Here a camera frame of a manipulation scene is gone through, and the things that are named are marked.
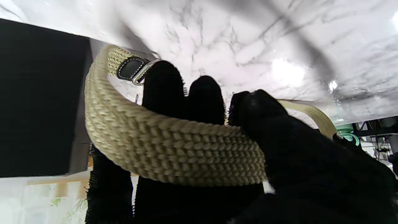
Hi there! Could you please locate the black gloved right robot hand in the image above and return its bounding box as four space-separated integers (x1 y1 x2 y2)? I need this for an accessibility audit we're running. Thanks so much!
85 60 398 224

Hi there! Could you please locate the beige woven belt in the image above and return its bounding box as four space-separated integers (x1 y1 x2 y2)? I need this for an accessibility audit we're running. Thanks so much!
85 44 338 187

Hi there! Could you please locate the black square storage box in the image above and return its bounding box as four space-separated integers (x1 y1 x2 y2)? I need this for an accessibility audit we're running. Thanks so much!
0 18 91 178

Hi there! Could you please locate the printed room scene backdrop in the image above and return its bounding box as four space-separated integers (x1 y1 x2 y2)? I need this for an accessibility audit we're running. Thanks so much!
0 170 139 224

